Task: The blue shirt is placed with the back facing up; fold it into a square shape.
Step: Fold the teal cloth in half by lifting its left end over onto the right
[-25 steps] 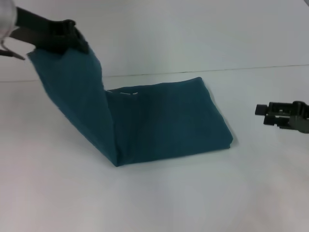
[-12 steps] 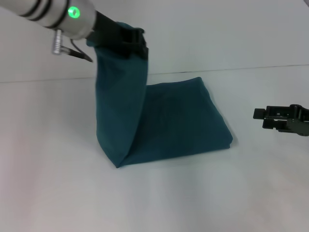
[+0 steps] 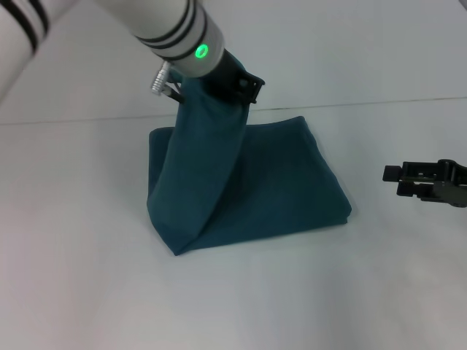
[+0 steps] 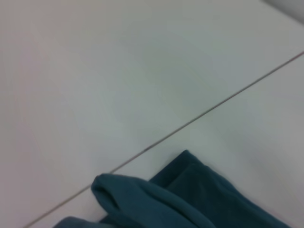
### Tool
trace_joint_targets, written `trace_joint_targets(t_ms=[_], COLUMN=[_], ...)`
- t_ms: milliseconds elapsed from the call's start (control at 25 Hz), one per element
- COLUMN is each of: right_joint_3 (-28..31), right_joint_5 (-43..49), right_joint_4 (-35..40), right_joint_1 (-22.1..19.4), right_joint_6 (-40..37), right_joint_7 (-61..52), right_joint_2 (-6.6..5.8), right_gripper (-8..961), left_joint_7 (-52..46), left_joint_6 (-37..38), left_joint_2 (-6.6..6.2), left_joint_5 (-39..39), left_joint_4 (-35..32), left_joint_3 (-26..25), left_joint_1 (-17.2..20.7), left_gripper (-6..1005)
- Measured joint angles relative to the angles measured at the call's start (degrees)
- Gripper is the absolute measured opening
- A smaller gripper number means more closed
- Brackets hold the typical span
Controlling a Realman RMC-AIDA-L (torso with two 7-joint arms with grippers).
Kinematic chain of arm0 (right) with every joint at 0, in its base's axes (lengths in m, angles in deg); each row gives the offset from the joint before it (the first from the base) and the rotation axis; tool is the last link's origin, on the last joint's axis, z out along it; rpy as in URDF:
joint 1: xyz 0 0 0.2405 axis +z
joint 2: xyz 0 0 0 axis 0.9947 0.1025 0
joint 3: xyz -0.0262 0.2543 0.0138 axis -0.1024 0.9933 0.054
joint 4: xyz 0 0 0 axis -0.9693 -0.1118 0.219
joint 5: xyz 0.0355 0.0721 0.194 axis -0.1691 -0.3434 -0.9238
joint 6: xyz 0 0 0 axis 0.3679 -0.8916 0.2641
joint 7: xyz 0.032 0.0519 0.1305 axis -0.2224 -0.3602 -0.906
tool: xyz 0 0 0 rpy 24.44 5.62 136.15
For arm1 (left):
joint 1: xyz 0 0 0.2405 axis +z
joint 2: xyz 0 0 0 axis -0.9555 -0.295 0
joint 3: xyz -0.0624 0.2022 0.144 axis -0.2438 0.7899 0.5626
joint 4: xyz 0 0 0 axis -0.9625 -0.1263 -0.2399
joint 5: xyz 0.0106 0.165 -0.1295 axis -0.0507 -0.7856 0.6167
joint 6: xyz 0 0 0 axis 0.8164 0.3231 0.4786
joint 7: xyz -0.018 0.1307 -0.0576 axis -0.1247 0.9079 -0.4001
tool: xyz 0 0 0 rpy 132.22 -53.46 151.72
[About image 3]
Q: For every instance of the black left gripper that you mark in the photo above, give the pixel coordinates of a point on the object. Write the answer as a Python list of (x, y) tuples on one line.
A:
[(228, 76)]

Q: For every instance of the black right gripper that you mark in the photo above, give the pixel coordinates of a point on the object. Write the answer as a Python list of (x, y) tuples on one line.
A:
[(454, 186)]

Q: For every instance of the blue-green shirt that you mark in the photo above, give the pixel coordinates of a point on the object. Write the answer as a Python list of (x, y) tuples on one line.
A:
[(237, 189)]

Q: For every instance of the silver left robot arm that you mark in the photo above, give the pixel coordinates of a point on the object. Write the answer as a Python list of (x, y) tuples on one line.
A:
[(175, 29)]

